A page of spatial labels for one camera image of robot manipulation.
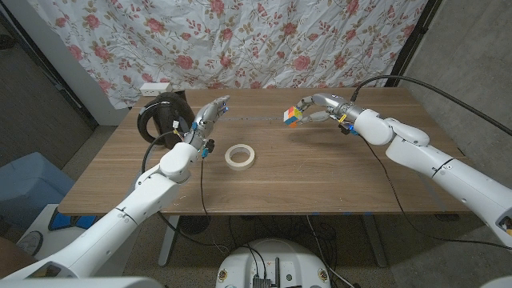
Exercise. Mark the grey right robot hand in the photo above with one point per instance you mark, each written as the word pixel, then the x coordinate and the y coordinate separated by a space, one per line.
pixel 340 108

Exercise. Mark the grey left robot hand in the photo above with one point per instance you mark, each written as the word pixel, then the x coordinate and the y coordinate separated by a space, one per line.
pixel 206 122

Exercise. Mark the multicoloured Rubik's cube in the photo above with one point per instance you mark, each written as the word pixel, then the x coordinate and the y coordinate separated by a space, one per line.
pixel 292 115

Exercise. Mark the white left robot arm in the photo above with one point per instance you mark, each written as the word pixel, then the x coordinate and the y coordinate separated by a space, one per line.
pixel 120 224

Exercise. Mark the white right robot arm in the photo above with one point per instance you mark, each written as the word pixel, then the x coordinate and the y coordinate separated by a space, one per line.
pixel 460 180

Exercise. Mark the black electric kettle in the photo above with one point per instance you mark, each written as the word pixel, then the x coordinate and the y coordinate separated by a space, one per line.
pixel 164 114

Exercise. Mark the beige masking tape roll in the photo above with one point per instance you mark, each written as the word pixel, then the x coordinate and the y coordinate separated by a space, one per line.
pixel 240 166

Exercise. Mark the white power strip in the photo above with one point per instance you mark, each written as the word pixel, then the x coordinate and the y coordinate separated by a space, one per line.
pixel 154 89

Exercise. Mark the white floral backdrop cloth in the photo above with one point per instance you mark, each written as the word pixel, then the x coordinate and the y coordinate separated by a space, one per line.
pixel 240 40

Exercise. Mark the black backdrop pole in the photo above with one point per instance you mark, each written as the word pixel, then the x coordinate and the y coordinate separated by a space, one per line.
pixel 412 40

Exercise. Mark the black round floor disc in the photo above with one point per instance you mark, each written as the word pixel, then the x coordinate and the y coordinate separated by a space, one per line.
pixel 196 224

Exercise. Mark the white table leg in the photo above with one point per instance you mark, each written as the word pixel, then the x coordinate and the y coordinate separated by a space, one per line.
pixel 168 244

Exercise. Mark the grey table leg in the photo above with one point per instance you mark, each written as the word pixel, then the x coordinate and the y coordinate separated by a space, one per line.
pixel 376 244

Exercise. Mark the white robot torso base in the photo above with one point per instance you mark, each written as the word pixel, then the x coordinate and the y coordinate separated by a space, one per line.
pixel 240 264

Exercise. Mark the blue black floor pad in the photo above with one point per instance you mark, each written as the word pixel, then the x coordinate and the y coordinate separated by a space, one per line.
pixel 60 222

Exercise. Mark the white floor platform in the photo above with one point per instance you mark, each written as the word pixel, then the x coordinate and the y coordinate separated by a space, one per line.
pixel 60 240

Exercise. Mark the blue-grey storage box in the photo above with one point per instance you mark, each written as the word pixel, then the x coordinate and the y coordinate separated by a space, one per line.
pixel 28 184

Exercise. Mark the white robot chest cover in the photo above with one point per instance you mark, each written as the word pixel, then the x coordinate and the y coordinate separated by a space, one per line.
pixel 80 284

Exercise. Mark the grey sneaker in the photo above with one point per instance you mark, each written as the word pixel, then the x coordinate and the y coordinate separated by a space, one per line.
pixel 30 244

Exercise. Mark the brown wooden surface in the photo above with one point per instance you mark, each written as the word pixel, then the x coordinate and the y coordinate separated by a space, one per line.
pixel 12 260

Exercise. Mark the black door frame rail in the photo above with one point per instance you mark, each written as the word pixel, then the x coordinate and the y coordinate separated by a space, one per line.
pixel 38 52

